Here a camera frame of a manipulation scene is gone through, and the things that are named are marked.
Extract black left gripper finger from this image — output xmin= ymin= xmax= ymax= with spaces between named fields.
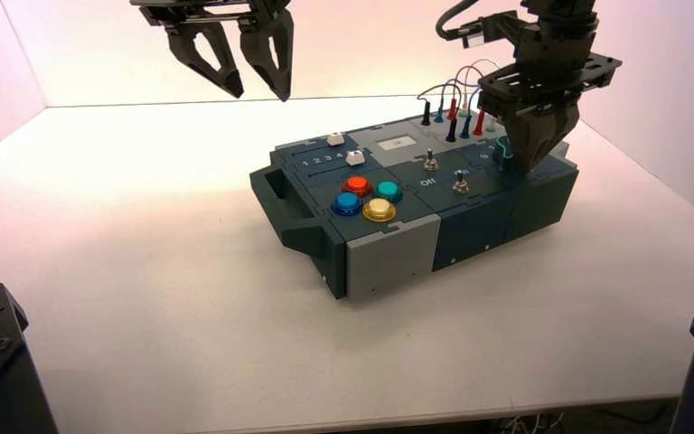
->
xmin=165 ymin=22 xmax=245 ymax=100
xmin=238 ymin=8 xmax=295 ymax=104

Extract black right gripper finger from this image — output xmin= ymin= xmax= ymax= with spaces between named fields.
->
xmin=540 ymin=104 xmax=581 ymax=166
xmin=504 ymin=113 xmax=549 ymax=175

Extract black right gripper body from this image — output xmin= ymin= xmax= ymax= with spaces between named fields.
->
xmin=476 ymin=17 xmax=624 ymax=118

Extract dark blue grey control box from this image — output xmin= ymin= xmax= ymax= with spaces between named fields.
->
xmin=249 ymin=112 xmax=580 ymax=301

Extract yellow round push button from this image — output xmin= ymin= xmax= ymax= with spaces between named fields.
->
xmin=361 ymin=198 xmax=398 ymax=224

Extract red jumper wire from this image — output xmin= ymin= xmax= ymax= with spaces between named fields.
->
xmin=453 ymin=64 xmax=486 ymax=114

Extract teal round push button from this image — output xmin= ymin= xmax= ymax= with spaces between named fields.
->
xmin=373 ymin=180 xmax=404 ymax=203

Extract black jumper wire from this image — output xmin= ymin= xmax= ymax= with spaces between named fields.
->
xmin=416 ymin=82 xmax=463 ymax=104

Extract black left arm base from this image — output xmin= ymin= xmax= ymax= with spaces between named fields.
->
xmin=0 ymin=282 xmax=60 ymax=434

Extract blue jumper wire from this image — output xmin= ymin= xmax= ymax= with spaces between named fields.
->
xmin=438 ymin=80 xmax=483 ymax=116

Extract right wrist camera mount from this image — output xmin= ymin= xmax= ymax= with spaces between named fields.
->
xmin=459 ymin=10 xmax=527 ymax=51

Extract white cables under table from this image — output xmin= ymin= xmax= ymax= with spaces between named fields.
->
xmin=498 ymin=413 xmax=565 ymax=434

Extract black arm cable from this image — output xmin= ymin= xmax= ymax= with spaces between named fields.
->
xmin=435 ymin=0 xmax=475 ymax=42

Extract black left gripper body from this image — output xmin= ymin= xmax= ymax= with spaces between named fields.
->
xmin=129 ymin=0 xmax=294 ymax=29

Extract dark green rotary knob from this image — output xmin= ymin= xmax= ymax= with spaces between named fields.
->
xmin=492 ymin=136 xmax=520 ymax=173

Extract red round push button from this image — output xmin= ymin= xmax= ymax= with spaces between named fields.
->
xmin=342 ymin=175 xmax=374 ymax=197

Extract small white display screen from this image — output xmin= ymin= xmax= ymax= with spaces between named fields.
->
xmin=378 ymin=136 xmax=420 ymax=152

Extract blue round push button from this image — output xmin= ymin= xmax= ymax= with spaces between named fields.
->
xmin=330 ymin=191 xmax=364 ymax=217

